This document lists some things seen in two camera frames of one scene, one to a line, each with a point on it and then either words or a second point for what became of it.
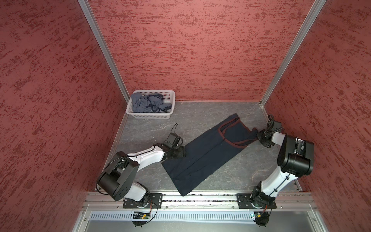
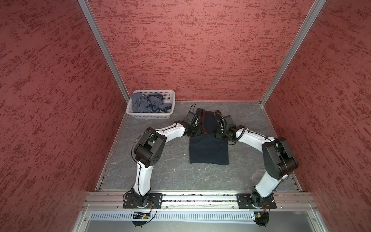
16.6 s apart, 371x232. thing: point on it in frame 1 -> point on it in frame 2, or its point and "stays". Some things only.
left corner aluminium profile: x=107 y=52 stays
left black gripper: x=182 y=152 -> x=200 y=130
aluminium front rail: x=116 y=200 stays
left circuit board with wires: x=140 y=218 stays
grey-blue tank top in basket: x=153 y=102 stays
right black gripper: x=258 y=135 -> x=217 y=132
